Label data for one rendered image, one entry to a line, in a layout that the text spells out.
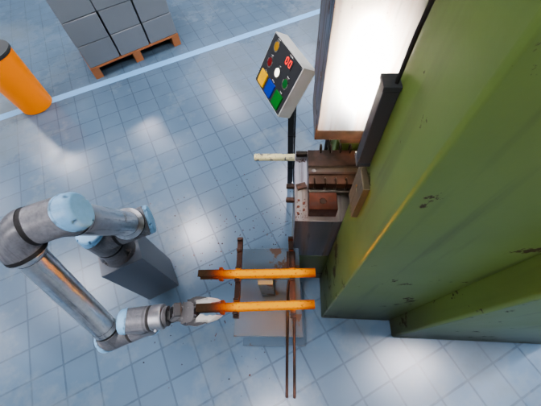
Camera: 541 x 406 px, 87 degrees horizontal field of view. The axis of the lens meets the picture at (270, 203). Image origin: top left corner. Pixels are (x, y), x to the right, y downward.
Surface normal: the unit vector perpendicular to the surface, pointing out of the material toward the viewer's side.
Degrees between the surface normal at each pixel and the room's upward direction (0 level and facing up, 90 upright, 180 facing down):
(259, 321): 0
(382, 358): 0
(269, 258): 0
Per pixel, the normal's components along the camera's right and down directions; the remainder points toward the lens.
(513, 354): -0.05, -0.50
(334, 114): -0.04, 0.87
